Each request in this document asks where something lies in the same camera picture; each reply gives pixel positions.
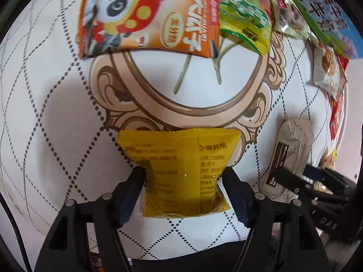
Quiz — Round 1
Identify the small yellow patterned snack packet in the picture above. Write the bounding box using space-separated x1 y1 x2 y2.
322 147 339 170

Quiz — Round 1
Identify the blue green printed cardboard box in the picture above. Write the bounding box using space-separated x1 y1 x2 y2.
247 0 358 60

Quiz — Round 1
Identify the clear white snack packet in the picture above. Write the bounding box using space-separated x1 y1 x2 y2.
268 0 311 41

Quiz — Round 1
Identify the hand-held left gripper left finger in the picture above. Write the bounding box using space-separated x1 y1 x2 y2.
34 166 147 272

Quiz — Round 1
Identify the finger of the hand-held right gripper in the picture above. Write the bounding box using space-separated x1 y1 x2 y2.
303 164 353 197
273 168 316 205

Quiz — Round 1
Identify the grey snack bar packet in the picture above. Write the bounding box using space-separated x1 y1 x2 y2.
261 118 315 199

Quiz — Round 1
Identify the orange panda snack bag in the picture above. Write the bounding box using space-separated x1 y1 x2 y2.
76 0 222 60

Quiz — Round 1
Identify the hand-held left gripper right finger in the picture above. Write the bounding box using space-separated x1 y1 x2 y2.
222 166 331 272

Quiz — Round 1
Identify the white printed quilted mat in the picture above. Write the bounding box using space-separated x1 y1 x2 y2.
0 0 349 261

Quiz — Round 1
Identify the green snack packet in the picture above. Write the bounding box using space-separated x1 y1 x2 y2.
218 0 272 56

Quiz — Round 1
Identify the black cable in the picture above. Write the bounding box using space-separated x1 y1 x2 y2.
0 193 33 272

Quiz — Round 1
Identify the white cookie snack packet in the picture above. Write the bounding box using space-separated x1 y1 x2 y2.
312 45 347 100

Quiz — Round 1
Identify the flat red snack packet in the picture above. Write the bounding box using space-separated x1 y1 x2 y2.
329 55 350 148

